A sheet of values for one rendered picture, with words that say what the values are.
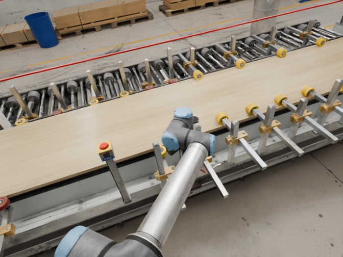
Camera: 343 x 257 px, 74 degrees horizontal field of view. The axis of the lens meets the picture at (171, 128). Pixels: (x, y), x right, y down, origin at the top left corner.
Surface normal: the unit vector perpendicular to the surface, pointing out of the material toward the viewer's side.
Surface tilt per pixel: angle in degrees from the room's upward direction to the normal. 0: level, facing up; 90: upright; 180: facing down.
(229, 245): 0
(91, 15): 90
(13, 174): 0
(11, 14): 90
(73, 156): 0
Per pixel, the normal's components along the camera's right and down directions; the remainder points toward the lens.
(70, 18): 0.34, 0.62
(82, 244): -0.03, -0.83
